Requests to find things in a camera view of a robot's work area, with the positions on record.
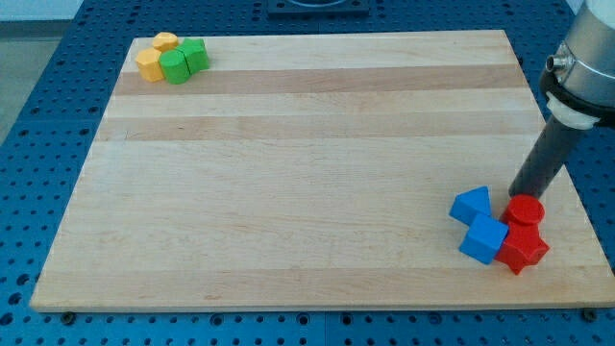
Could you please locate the yellow hexagon block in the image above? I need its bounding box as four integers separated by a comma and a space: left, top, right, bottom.
135, 48, 165, 83
152, 32, 179, 53

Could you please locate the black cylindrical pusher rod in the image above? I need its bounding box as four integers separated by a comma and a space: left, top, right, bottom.
508, 115, 584, 199

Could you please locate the red cylinder block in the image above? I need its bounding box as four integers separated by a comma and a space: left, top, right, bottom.
500, 194, 546, 226

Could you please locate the green star block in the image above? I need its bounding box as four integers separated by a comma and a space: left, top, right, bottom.
177, 38, 209, 74

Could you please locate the yellow hexagon block rear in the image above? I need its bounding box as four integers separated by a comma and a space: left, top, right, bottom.
152, 32, 179, 53

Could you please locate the green cylinder block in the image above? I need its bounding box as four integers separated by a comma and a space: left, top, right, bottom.
160, 50, 190, 85

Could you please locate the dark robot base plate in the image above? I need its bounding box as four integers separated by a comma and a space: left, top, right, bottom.
265, 0, 370, 17

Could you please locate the blue cube block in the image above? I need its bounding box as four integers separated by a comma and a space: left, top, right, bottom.
458, 213, 508, 264

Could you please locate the blue triangle block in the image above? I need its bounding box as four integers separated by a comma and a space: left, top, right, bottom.
449, 185, 492, 225

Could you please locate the wooden board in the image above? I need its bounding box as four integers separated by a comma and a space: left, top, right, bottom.
30, 30, 614, 312

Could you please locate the yellow hexagon block front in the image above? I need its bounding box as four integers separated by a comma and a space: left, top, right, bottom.
135, 48, 165, 83

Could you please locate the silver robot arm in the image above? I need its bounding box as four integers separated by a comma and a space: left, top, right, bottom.
508, 0, 614, 199

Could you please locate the red star block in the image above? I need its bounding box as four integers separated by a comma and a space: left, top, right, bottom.
495, 222, 550, 275

